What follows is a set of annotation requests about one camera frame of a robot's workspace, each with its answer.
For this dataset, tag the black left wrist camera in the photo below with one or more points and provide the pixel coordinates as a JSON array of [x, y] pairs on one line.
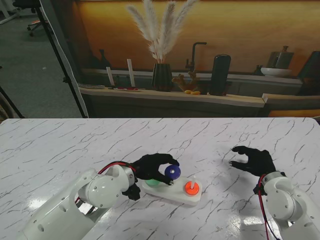
[[132, 193]]

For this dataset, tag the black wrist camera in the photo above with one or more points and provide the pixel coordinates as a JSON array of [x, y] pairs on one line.
[[132, 193], [256, 189]]

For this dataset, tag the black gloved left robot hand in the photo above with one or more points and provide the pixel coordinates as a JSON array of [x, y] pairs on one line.
[[148, 167]]

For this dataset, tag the black office chair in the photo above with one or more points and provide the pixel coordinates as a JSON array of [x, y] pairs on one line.
[[23, 4]]

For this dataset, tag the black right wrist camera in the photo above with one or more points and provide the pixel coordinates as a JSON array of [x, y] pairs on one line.
[[256, 189]]

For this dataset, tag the printed kitchen scene backdrop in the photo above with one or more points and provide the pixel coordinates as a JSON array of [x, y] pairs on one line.
[[225, 25]]

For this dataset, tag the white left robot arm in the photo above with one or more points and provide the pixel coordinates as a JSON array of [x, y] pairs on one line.
[[100, 190]]

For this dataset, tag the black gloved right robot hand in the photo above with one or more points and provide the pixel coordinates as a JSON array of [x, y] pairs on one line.
[[261, 161]]

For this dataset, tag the white three-rod Hanoi tower base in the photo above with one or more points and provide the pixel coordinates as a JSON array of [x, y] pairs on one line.
[[172, 195]]

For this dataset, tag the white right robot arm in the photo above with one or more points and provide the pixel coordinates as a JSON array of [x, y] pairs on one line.
[[283, 198]]

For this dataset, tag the white desk leg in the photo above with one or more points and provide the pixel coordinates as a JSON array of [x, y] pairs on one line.
[[6, 10]]

